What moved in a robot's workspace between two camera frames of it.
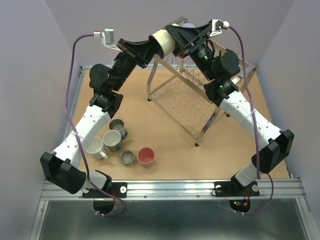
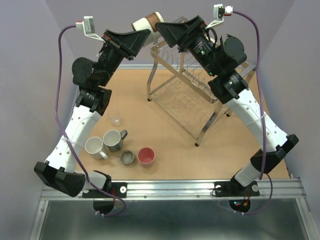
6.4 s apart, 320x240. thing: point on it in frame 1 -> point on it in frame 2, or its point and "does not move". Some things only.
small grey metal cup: [126, 157] does not move
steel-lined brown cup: [118, 124] -> [149, 23]
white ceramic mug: [95, 149] does not move
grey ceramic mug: [112, 139] does not move
